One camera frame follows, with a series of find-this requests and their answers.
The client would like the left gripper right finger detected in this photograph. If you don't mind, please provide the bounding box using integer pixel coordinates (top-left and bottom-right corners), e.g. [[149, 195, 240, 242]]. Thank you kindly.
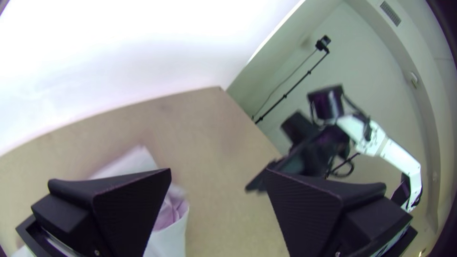
[[264, 168, 414, 257]]

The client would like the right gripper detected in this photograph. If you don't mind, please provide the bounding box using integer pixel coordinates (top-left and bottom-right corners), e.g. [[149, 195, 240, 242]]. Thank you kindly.
[[245, 111, 352, 194]]

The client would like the black camera stand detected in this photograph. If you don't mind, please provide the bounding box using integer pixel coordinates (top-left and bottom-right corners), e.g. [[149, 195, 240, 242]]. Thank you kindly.
[[253, 34, 332, 125]]

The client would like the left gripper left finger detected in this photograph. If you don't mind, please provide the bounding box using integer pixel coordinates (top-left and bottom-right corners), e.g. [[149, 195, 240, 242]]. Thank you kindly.
[[30, 168, 172, 257]]

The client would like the white air vent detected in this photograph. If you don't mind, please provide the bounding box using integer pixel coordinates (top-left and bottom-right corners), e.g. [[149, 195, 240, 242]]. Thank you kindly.
[[379, 0, 402, 28]]

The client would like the black cable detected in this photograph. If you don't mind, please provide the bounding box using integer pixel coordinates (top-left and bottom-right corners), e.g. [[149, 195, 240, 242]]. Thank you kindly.
[[325, 152, 360, 179]]

